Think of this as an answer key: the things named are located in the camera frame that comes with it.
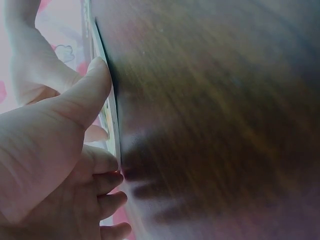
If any thin white board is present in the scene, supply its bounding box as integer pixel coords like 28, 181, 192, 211
89, 16, 123, 163

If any person's left hand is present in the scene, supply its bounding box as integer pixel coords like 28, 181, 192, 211
0, 56, 133, 240

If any person's right hand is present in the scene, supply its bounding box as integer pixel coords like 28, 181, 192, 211
3, 0, 110, 143

